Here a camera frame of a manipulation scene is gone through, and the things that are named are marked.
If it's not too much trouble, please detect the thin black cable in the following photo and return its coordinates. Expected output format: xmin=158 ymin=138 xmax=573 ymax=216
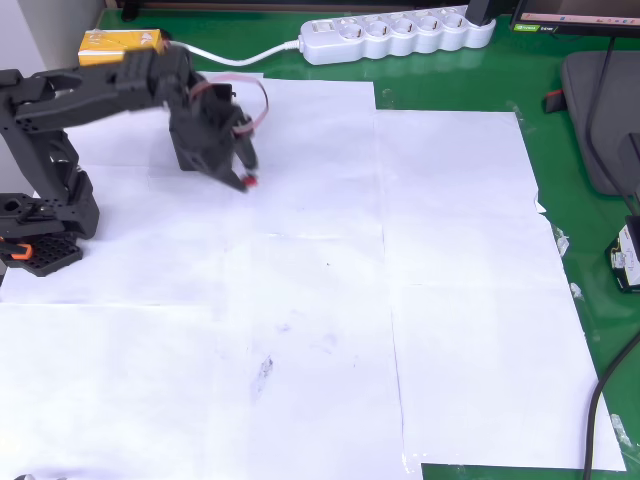
xmin=586 ymin=33 xmax=640 ymax=217

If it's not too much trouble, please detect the small white black device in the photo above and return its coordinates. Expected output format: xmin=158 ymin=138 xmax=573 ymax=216
xmin=604 ymin=214 xmax=640 ymax=294

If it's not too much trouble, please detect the green desk mat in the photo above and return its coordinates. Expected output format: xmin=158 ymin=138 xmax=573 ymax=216
xmin=94 ymin=0 xmax=640 ymax=480

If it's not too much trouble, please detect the red servo cable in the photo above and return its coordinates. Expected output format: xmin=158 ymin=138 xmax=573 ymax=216
xmin=192 ymin=73 xmax=272 ymax=138

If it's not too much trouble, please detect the white paper cover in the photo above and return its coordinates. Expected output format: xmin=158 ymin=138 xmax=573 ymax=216
xmin=0 ymin=69 xmax=627 ymax=480

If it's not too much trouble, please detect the black red pull tab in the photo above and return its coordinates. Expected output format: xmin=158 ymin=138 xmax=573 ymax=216
xmin=542 ymin=88 xmax=569 ymax=114

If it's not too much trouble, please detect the yellow cardboard box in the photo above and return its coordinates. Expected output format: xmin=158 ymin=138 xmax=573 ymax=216
xmin=78 ymin=28 xmax=174 ymax=66

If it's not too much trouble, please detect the white power strip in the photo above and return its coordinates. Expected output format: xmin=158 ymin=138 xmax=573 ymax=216
xmin=298 ymin=6 xmax=497 ymax=67

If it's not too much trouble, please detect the computer monitor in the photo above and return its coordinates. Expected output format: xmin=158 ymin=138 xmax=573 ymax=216
xmin=509 ymin=0 xmax=640 ymax=37

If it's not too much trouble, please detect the black square plastic cup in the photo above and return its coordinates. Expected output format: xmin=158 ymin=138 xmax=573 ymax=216
xmin=168 ymin=82 xmax=237 ymax=172

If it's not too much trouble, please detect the white power cable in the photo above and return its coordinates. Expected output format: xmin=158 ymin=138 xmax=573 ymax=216
xmin=169 ymin=38 xmax=304 ymax=68

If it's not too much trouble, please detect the thick black cable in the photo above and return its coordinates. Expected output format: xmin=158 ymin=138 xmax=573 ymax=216
xmin=581 ymin=329 xmax=640 ymax=480

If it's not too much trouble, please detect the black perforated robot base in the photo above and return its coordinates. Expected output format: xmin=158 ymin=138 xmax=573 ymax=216
xmin=0 ymin=234 xmax=84 ymax=279

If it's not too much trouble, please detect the orange black clamp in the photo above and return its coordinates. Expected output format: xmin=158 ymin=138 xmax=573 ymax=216
xmin=0 ymin=238 xmax=34 ymax=263

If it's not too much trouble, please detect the grey monitor stand base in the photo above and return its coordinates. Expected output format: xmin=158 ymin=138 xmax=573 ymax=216
xmin=559 ymin=49 xmax=640 ymax=199

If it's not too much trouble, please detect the black power plug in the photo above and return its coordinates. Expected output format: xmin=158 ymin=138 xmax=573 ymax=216
xmin=466 ymin=0 xmax=501 ymax=27

